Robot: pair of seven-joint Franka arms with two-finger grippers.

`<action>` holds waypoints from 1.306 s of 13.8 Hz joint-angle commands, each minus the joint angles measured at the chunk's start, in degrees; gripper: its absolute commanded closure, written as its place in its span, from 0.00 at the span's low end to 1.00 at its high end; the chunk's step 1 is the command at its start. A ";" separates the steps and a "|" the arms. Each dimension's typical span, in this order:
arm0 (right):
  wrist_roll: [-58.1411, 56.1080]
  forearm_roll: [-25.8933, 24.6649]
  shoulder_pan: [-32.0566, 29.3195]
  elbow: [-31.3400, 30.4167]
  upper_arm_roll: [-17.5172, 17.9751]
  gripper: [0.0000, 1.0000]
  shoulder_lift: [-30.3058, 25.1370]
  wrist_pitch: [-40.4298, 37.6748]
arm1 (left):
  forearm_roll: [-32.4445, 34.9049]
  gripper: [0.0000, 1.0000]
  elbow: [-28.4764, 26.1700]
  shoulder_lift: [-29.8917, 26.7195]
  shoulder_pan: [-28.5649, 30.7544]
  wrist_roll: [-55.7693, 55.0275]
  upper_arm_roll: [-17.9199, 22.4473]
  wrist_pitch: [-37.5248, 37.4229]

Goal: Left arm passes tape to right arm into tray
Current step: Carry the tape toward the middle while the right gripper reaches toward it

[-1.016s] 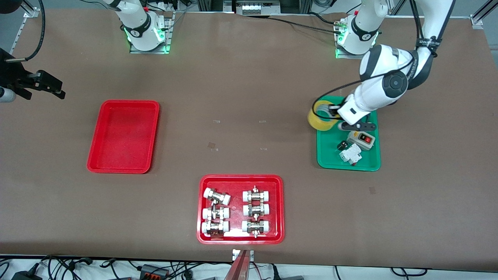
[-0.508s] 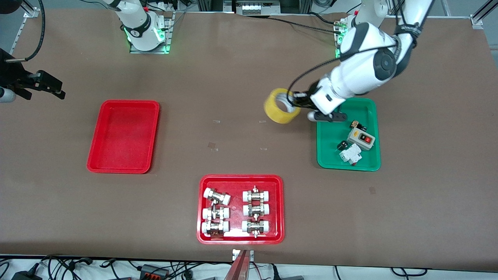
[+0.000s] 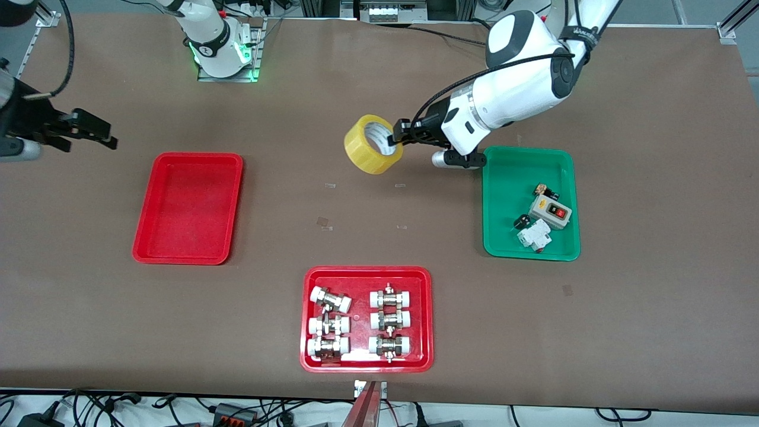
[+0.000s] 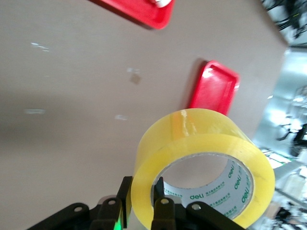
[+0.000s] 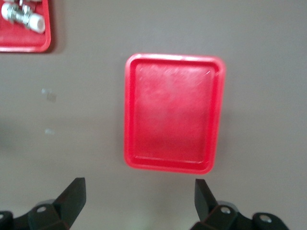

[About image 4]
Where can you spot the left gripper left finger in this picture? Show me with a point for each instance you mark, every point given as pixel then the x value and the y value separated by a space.
pixel 110 215

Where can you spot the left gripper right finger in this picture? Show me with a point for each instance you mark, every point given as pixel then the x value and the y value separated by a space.
pixel 164 215

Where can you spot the yellow packing tape roll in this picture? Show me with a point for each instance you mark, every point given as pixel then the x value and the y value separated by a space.
pixel 204 134

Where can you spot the red plastic tray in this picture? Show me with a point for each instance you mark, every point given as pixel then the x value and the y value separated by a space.
pixel 144 14
pixel 216 91

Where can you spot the white metal pipe fitting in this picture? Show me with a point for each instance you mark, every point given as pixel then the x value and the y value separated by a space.
pixel 160 3

